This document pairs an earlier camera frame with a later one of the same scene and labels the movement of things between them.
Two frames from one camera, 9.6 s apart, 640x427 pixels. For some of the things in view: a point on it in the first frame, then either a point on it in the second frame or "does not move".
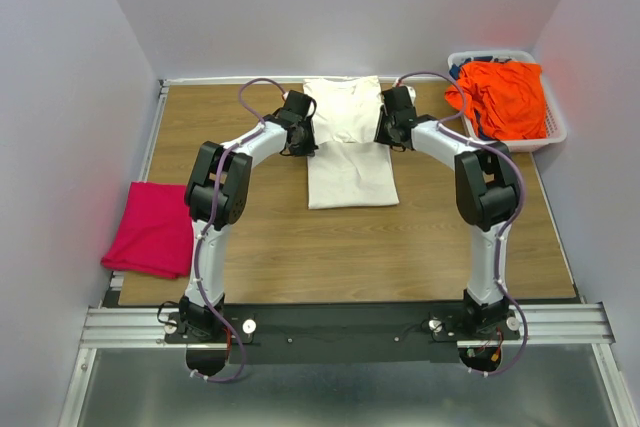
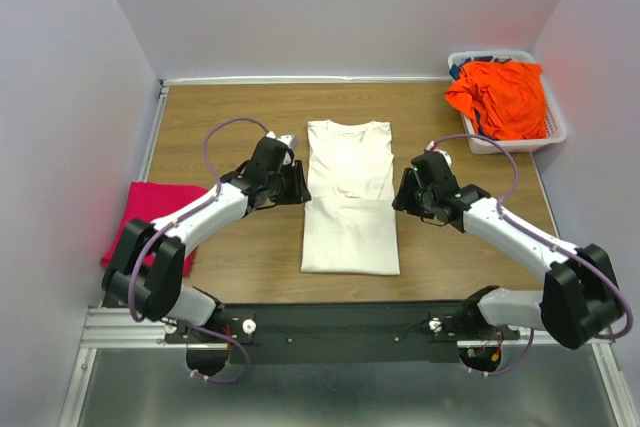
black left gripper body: (305, 144) -> (288, 187)
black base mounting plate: (340, 334) does not move
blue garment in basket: (455, 68) does not move
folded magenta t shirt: (154, 233) does not move
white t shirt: (349, 168) -> (350, 221)
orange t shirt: (506, 97) does not move
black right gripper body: (383, 132) -> (411, 198)
